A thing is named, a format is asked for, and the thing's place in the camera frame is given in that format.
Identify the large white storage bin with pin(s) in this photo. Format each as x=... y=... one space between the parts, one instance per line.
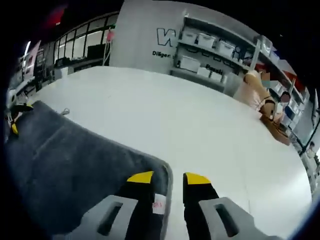
x=190 y=63

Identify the black monitor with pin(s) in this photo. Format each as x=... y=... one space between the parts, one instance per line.
x=97 y=50

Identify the large display screen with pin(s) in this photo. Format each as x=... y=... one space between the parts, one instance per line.
x=32 y=60

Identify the white cardboard box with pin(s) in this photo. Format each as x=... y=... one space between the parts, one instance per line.
x=216 y=76
x=203 y=71

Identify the cabinet with label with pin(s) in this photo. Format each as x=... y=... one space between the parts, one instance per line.
x=61 y=73

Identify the pink hanging item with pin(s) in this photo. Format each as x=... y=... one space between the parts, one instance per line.
x=111 y=35

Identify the grey metal shelf rack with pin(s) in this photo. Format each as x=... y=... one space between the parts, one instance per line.
x=237 y=57

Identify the grey towel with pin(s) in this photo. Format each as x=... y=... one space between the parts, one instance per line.
x=75 y=160

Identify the brown wooden box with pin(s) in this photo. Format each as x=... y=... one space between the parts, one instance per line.
x=275 y=130

